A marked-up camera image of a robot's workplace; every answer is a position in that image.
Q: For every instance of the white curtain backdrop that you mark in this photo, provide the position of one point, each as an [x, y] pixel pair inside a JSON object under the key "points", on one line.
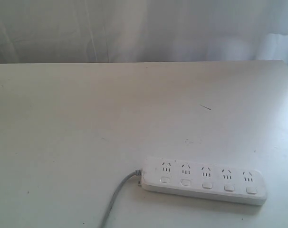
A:
{"points": [[80, 31]]}

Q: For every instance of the white five-outlet power strip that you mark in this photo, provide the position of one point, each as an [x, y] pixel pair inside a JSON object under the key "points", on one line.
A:
{"points": [[204, 181]]}

